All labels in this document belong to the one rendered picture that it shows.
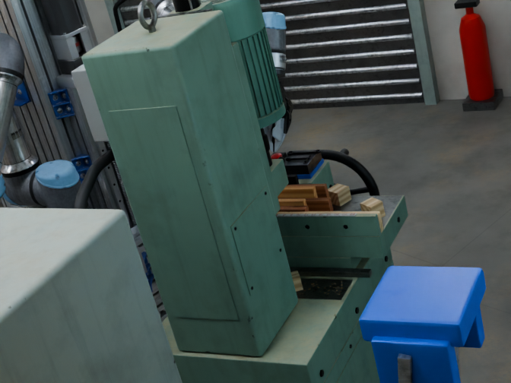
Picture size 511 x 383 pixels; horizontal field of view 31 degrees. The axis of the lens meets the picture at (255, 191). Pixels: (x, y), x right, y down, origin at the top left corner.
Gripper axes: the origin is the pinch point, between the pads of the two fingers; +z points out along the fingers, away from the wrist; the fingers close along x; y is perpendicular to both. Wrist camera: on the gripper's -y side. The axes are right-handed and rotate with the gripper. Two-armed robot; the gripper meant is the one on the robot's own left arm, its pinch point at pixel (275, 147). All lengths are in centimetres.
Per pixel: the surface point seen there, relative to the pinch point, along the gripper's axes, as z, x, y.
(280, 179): 9.4, 8.4, 13.8
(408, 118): -41, -56, -280
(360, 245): 25.4, 28.3, 11.0
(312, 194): 12.8, 13.2, 5.8
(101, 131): 1, -9, 62
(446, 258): 34, 2, -150
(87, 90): -7, -9, 67
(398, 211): 17.3, 33.5, -0.9
